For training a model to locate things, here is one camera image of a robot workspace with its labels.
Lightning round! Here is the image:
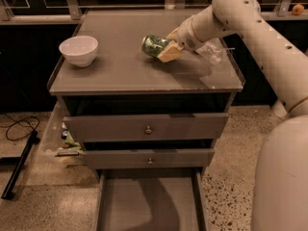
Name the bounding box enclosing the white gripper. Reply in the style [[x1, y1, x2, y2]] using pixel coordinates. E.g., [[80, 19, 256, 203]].
[[157, 17, 204, 63]]

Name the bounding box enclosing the green soda can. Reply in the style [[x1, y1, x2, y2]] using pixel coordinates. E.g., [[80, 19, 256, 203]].
[[141, 35, 170, 58]]

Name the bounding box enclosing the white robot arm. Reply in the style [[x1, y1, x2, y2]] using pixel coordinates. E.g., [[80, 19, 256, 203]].
[[158, 0, 308, 231]]

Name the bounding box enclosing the grey drawer cabinet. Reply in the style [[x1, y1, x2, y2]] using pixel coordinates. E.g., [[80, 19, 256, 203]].
[[47, 8, 246, 180]]

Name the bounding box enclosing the grey top drawer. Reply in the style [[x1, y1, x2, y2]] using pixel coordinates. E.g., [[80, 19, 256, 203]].
[[64, 113, 228, 142]]

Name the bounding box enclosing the grey middle drawer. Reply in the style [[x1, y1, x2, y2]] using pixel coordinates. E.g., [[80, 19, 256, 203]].
[[82, 148, 215, 169]]

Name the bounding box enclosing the clear plastic water bottle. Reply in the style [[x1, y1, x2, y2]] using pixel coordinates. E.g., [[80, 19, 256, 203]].
[[196, 38, 224, 64]]

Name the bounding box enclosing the white ceramic bowl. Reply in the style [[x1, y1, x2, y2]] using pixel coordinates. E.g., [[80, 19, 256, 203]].
[[59, 36, 98, 67]]

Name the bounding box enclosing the orange round object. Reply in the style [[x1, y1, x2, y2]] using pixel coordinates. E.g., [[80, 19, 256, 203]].
[[292, 4, 304, 15]]

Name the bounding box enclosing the clear plastic storage bin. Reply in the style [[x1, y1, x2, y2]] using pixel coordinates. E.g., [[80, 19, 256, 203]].
[[39, 103, 84, 167]]

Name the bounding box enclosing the black floor stand bar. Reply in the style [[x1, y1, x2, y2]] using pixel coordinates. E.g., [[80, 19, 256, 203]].
[[1, 130, 40, 200]]

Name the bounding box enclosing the metal railing frame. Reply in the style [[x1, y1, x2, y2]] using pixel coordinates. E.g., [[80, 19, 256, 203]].
[[0, 0, 299, 26]]

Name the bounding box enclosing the black cable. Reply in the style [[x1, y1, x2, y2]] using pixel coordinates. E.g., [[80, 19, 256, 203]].
[[0, 113, 40, 142]]

